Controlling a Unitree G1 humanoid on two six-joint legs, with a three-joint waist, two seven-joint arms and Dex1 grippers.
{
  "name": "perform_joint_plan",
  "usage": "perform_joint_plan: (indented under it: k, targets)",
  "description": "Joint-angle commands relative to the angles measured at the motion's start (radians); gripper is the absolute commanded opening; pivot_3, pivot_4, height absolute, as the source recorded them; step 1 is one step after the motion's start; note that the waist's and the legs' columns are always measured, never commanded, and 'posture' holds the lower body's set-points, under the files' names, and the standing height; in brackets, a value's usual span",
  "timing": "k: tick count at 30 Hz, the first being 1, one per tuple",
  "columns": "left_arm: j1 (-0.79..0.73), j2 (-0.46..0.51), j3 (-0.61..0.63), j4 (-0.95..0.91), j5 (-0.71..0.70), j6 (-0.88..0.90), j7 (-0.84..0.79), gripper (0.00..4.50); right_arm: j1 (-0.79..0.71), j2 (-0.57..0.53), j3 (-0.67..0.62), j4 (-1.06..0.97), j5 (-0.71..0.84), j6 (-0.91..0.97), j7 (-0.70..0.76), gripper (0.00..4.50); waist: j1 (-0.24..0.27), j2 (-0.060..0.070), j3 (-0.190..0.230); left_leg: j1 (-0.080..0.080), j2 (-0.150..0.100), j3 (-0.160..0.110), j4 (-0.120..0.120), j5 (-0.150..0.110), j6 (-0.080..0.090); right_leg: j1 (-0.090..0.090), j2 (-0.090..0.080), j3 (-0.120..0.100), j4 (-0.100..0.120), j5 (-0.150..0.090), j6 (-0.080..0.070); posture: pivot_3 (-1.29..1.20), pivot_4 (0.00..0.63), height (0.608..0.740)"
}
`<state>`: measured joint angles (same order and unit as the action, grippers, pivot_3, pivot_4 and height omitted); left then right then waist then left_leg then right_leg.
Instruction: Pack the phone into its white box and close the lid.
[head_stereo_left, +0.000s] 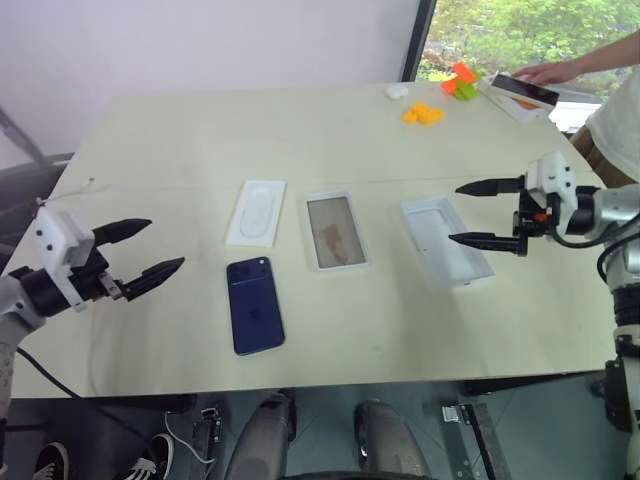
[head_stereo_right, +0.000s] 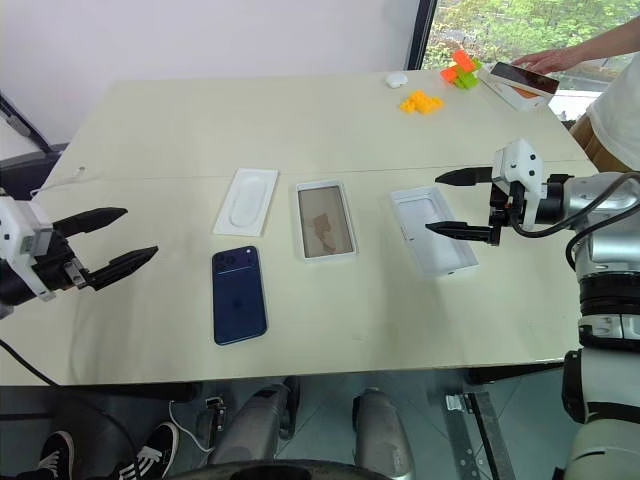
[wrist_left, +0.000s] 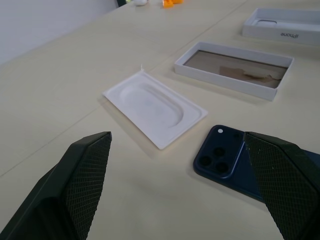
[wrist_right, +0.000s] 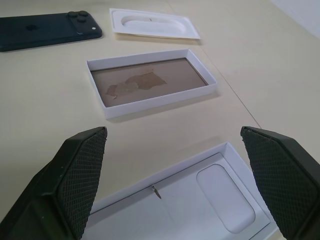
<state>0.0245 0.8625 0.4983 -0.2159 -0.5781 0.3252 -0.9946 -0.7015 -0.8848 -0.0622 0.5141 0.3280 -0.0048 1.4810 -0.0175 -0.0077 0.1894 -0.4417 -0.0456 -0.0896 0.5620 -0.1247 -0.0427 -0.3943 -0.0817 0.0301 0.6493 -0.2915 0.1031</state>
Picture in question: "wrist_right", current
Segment white moulded paper tray insert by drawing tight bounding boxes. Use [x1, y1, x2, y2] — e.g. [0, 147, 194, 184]
[109, 7, 201, 40]

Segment white box with recessed liner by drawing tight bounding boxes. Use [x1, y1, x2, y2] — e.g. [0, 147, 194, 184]
[83, 141, 280, 240]

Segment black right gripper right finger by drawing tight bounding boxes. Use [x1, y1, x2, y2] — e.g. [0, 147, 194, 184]
[240, 125, 320, 240]

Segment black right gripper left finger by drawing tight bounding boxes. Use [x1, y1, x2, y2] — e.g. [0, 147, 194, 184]
[0, 126, 109, 240]

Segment white box with brown bottom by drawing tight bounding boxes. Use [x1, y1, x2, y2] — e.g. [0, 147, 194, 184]
[86, 48, 219, 121]

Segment dark blue smartphone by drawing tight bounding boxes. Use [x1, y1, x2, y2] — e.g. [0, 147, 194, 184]
[0, 11, 104, 53]

